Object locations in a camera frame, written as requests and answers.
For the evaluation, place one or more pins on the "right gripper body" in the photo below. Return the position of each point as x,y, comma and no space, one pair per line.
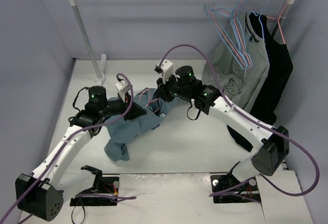
164,90

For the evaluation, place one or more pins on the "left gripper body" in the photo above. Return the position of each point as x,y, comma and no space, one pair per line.
128,110

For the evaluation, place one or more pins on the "blue t shirt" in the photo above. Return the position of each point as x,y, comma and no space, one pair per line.
124,132

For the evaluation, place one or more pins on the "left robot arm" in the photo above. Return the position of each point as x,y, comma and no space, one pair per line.
41,193

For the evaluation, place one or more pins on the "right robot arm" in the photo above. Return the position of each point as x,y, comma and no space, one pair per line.
271,148

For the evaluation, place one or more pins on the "pink hanger at rack end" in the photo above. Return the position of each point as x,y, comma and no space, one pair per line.
278,19

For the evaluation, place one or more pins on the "grey sweatshirt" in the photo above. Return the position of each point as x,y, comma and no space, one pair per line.
240,86

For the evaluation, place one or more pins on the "black tank top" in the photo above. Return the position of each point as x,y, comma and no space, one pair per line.
280,70

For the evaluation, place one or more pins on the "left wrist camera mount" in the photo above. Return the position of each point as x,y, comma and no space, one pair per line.
123,89

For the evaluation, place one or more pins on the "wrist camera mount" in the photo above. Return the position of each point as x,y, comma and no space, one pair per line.
123,89
165,68

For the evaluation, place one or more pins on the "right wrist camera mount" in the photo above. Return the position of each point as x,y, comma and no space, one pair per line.
165,68

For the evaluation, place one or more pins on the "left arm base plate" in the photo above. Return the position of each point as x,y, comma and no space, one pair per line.
103,184

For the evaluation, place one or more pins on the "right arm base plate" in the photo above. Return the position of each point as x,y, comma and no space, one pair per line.
245,193

